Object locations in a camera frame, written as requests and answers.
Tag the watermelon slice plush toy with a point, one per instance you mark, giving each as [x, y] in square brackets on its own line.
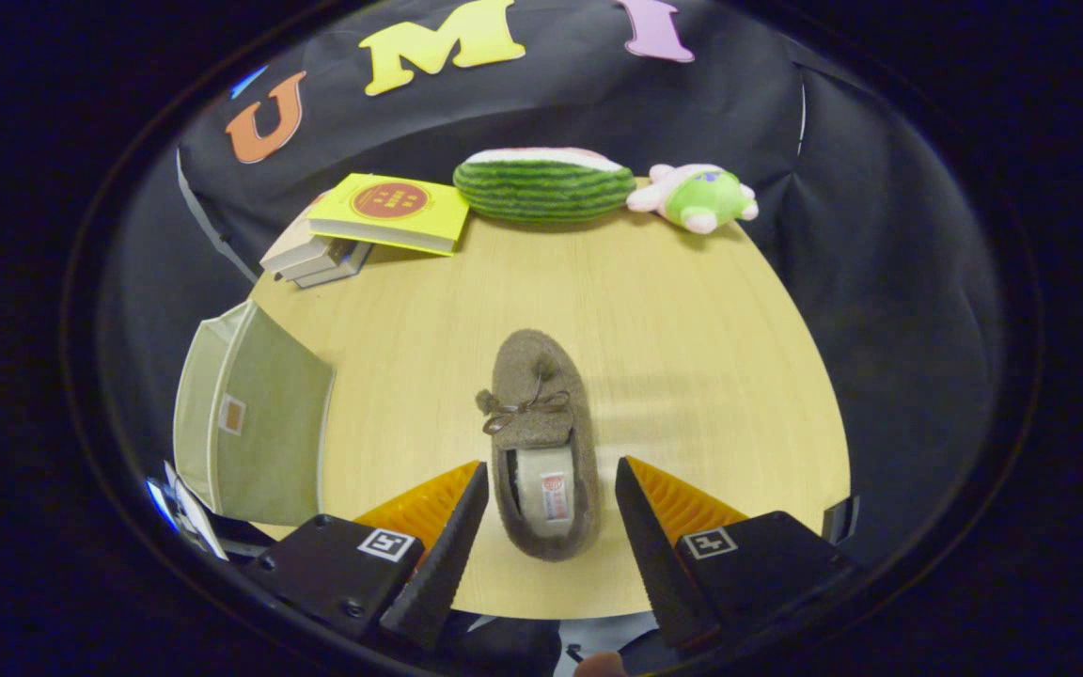
[541, 188]

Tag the white book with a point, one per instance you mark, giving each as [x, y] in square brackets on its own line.
[321, 259]

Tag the cream cover book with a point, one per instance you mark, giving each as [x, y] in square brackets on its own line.
[292, 246]

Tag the grey book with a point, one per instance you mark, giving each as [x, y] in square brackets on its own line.
[344, 268]

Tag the yellow book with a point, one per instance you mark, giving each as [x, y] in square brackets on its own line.
[391, 212]

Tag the brown shoe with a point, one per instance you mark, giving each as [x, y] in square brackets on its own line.
[532, 376]

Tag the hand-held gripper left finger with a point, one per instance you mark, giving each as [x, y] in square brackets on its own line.
[443, 564]

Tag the pale green fabric storage box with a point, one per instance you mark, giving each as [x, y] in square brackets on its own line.
[269, 432]

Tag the pink and green plush toy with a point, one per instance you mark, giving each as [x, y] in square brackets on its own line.
[706, 197]

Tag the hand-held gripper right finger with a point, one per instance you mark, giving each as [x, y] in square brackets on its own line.
[659, 564]

